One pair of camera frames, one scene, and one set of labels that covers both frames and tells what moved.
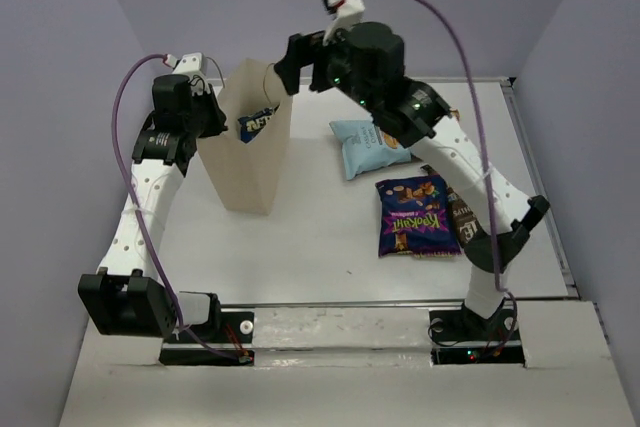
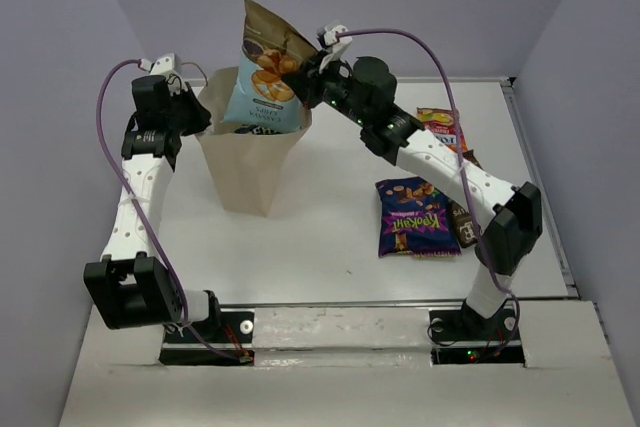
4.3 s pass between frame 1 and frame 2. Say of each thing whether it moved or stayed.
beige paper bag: stayed
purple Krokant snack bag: stayed
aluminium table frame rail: stayed
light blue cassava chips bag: moved
